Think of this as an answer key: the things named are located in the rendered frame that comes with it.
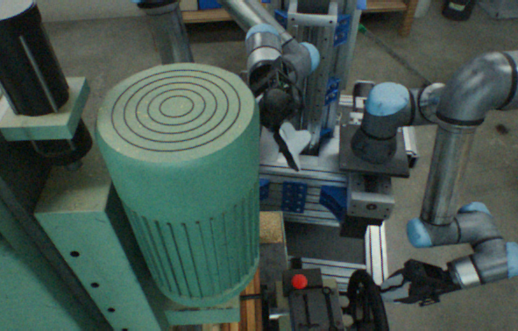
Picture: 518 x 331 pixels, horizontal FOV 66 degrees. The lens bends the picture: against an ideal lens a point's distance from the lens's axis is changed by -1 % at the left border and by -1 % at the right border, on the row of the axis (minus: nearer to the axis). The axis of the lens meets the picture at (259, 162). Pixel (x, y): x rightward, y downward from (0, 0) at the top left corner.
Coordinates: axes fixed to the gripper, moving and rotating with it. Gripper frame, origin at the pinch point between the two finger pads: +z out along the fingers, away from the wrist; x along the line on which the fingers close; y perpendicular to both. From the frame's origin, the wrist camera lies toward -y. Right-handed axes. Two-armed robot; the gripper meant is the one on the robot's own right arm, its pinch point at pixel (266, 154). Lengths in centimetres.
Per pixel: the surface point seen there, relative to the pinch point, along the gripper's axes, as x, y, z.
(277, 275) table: 30.6, -25.8, 1.0
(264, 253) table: 28.7, -27.7, -5.0
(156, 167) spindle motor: -22.4, 5.8, 20.7
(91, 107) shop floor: 16, -168, -179
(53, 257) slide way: -22.0, -16.9, 19.8
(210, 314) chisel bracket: 10.5, -25.6, 15.7
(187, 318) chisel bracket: 8.1, -29.5, 15.7
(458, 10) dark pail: 220, 53, -286
